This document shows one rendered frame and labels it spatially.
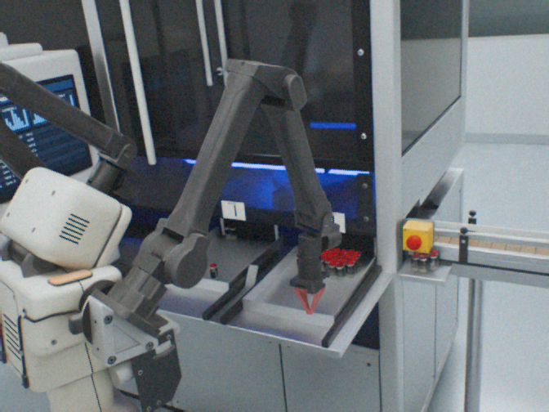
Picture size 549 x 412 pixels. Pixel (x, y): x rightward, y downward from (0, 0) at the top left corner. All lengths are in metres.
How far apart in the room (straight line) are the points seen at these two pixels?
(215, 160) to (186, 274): 0.20
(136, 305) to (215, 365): 1.28
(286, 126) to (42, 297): 0.54
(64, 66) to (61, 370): 1.06
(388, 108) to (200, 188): 0.67
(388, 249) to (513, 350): 1.41
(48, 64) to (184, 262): 1.06
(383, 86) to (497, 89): 4.69
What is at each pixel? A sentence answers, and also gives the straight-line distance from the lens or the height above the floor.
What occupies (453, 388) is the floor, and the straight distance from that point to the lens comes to 2.66.
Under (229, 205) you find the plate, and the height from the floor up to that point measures 1.04.
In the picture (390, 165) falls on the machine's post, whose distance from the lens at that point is 1.54.
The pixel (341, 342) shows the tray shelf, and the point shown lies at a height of 0.88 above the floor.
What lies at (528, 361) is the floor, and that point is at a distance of 2.88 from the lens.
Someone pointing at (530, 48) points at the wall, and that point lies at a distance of 6.06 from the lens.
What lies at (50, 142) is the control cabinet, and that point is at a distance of 1.87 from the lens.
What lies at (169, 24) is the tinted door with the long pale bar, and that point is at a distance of 1.79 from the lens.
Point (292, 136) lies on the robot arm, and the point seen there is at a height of 1.39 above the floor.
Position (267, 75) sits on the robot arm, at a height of 1.53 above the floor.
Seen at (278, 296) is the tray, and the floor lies 0.88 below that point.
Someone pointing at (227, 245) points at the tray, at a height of 0.88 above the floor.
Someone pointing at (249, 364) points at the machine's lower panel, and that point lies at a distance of 2.12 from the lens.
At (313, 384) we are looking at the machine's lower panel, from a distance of 2.02.
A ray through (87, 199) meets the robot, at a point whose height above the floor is 1.35.
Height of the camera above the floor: 1.67
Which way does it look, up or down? 21 degrees down
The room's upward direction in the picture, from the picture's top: 6 degrees counter-clockwise
